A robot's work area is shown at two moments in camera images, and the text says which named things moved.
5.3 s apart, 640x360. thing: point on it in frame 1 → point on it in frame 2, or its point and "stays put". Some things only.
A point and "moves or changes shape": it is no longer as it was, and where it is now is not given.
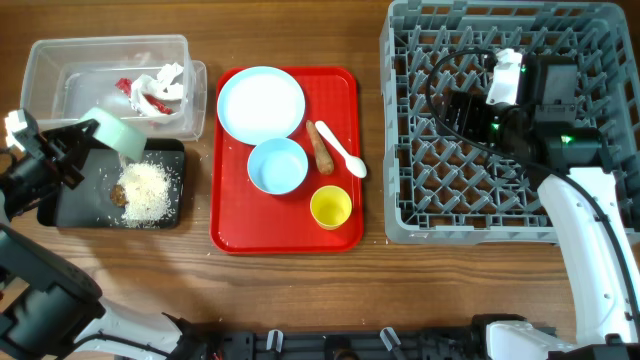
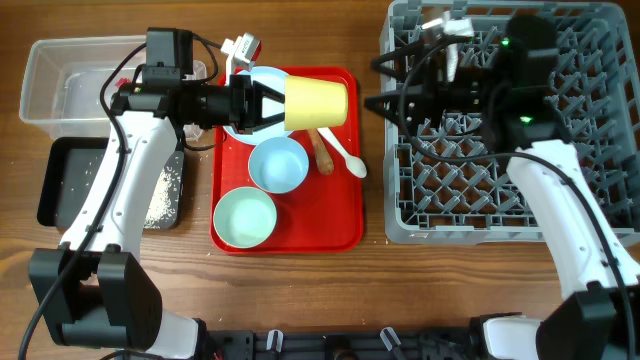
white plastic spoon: [355, 165] stays put
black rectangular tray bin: [116, 191] stays put
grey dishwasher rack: [440, 190] stays put
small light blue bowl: [278, 166] stays put
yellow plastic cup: [330, 207] → [314, 103]
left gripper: [50, 149] → [239, 85]
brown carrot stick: [324, 161] stays put
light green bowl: [116, 133] moves or changes shape
